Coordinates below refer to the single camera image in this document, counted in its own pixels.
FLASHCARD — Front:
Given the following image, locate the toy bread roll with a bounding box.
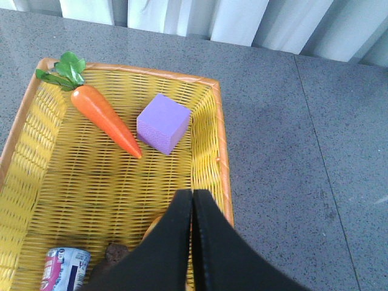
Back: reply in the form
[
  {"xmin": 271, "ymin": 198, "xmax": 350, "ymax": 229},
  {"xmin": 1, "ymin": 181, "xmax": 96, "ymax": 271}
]
[{"xmin": 142, "ymin": 216, "xmax": 162, "ymax": 241}]

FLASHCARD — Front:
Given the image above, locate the yellow wicker basket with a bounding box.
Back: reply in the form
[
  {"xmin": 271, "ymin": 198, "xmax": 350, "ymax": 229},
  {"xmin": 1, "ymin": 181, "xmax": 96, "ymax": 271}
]
[{"xmin": 1, "ymin": 63, "xmax": 233, "ymax": 290}]

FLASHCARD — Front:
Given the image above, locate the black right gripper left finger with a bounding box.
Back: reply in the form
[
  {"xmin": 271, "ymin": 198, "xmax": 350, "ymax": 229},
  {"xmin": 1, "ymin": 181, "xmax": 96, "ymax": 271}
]
[{"xmin": 81, "ymin": 189, "xmax": 192, "ymax": 290}]

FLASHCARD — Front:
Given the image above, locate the purple foam cube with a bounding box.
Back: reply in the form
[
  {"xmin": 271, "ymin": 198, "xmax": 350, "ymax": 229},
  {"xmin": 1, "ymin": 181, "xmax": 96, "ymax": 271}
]
[{"xmin": 136, "ymin": 93, "xmax": 191, "ymax": 155}]

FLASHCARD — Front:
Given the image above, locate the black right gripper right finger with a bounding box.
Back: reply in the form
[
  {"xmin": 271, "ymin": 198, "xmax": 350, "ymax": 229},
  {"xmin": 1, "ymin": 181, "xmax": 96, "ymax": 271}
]
[{"xmin": 192, "ymin": 190, "xmax": 307, "ymax": 290}]

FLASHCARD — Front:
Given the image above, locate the orange toy carrot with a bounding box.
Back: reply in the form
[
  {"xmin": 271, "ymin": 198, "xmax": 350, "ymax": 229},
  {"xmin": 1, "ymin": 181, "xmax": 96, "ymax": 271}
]
[{"xmin": 35, "ymin": 51, "xmax": 142, "ymax": 158}]

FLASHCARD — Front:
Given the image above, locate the grey pleated curtain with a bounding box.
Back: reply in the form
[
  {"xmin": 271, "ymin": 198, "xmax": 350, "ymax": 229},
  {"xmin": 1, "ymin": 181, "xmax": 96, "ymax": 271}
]
[{"xmin": 1, "ymin": 0, "xmax": 387, "ymax": 67}]

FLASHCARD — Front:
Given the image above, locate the dark brown small object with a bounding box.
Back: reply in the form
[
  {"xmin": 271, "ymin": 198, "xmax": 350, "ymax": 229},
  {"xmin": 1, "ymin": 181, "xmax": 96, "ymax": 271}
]
[{"xmin": 105, "ymin": 243, "xmax": 130, "ymax": 264}]

